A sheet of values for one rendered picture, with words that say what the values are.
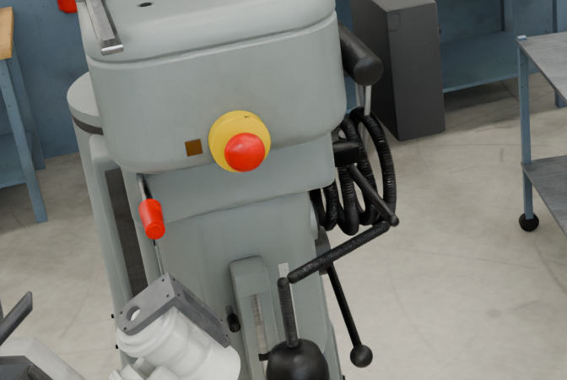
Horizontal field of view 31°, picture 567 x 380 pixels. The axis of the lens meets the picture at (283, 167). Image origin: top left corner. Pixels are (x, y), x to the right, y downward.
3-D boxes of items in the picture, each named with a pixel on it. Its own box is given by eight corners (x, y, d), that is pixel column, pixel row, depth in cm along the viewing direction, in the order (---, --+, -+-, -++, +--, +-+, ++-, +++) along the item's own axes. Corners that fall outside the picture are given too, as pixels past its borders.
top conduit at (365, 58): (385, 83, 108) (382, 51, 107) (347, 91, 107) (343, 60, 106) (288, -15, 148) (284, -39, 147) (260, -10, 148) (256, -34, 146)
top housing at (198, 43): (364, 137, 107) (348, -13, 100) (114, 192, 103) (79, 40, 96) (269, 19, 149) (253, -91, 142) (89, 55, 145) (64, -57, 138)
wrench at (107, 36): (135, 50, 91) (133, 41, 91) (91, 59, 90) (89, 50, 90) (109, -13, 113) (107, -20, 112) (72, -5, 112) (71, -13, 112)
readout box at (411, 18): (454, 132, 157) (445, -2, 148) (397, 144, 156) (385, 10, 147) (411, 89, 175) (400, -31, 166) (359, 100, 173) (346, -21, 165)
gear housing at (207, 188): (342, 187, 119) (332, 108, 115) (135, 235, 116) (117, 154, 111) (279, 94, 149) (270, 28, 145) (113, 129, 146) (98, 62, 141)
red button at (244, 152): (270, 171, 100) (264, 133, 98) (229, 179, 99) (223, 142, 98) (262, 158, 103) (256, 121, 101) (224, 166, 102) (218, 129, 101)
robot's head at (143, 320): (171, 402, 95) (235, 354, 94) (110, 357, 90) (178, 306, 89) (159, 356, 100) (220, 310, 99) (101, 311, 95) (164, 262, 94)
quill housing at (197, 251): (348, 396, 135) (319, 180, 122) (196, 436, 132) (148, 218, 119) (312, 321, 152) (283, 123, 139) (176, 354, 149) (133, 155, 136)
